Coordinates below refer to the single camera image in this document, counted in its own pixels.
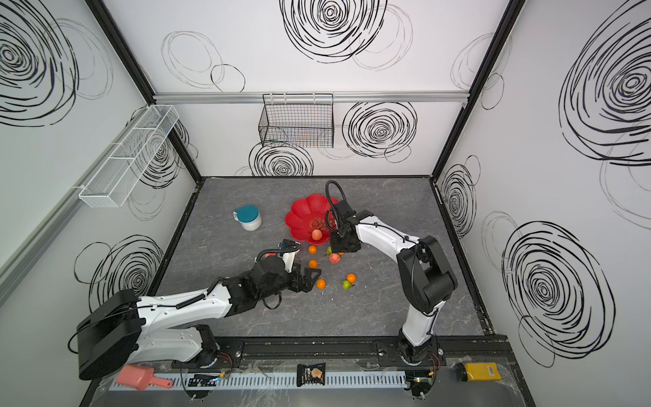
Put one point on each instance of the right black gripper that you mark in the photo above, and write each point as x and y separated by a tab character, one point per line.
343	244

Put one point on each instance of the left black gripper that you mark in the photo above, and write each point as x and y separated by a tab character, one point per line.
305	278

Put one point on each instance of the purple fake grape bunch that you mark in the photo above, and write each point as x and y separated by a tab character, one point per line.
322	224

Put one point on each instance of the red flower-shaped fruit bowl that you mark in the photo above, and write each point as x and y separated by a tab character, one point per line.
302	212

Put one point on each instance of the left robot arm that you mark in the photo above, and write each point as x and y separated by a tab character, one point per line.
129	328

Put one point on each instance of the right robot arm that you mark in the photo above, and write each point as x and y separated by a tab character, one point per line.
426	275

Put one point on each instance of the white mug with teal lid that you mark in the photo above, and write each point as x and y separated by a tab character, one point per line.
249	218

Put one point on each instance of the black snack packet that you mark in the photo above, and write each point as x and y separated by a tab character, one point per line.
315	374

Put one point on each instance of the pink plastic scoop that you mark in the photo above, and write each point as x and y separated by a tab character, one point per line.
141	378

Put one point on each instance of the yellow black-capped container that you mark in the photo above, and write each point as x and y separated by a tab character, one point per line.
477	372

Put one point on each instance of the white slotted cable duct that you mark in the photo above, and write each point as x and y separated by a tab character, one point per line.
288	380

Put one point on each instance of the black wire basket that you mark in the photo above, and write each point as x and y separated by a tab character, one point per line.
299	119

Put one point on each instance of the white mesh wall shelf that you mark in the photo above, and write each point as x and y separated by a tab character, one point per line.
143	155

